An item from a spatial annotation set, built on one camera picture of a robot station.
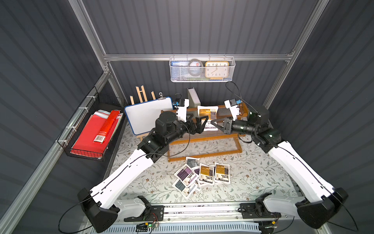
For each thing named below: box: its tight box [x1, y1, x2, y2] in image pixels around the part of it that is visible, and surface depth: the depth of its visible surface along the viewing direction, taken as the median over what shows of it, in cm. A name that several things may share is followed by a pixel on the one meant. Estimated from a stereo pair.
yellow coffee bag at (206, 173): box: [198, 163, 215, 185], surface depth 85 cm
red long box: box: [93, 110, 121, 144], surface depth 74 cm
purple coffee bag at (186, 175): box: [174, 163, 199, 187], surface depth 85 cm
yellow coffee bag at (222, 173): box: [214, 162, 231, 185], surface depth 86 cm
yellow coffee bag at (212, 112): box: [197, 105, 219, 132], surface depth 66 cm
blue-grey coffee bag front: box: [172, 178, 198, 200], surface depth 82 cm
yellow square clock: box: [205, 60, 230, 80], surface depth 90 cm
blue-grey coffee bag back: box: [185, 156, 201, 168], surface depth 91 cm
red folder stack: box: [70, 109, 124, 159], surface depth 72 cm
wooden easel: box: [129, 84, 157, 105], surface depth 88 cm
